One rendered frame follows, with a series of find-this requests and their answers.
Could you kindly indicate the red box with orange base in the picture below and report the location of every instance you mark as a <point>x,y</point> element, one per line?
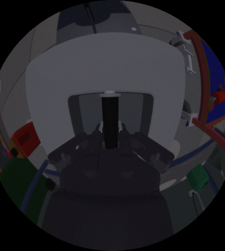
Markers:
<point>24,137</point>

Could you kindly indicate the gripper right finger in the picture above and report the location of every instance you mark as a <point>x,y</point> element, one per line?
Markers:
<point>151,146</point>

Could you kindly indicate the black star knob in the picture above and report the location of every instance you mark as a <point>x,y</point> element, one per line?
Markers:
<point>49,183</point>

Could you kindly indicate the dark blue grey panel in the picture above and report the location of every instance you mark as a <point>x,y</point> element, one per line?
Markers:
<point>104,17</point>

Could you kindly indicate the red frame with blue panel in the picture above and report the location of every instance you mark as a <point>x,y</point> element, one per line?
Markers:
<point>202,82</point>

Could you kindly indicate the red cylinder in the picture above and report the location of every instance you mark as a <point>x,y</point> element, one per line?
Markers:
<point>221,96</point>

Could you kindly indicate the white metal bracket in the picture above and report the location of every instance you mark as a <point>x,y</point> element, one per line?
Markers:
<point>186,49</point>

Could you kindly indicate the dark wheel with white bracket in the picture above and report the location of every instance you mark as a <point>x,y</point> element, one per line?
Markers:
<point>187,112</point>

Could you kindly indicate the grey grass box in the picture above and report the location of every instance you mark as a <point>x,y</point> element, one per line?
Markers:
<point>104,62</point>

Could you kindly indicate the small magenta tag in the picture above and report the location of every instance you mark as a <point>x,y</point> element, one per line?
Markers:
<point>5,153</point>

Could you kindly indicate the white post with socket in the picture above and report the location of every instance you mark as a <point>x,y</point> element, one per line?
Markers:
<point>197,198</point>

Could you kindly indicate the green mower deck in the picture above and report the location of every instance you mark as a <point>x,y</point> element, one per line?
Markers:
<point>16,182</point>

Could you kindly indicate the green box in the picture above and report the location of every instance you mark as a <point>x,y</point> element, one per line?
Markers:
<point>198,177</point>

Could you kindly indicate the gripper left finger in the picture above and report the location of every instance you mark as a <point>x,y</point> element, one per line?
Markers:
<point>73,144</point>

